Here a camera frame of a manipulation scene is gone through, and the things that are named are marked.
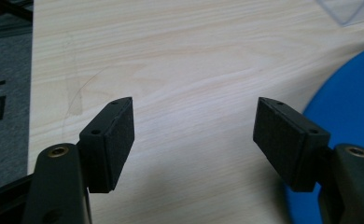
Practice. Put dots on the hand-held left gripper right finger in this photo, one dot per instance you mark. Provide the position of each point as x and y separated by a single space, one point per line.
289 146

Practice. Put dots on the black metal stand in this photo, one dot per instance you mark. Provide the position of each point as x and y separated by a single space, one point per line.
6 9

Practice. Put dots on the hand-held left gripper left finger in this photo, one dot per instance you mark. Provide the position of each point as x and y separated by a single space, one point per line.
108 149

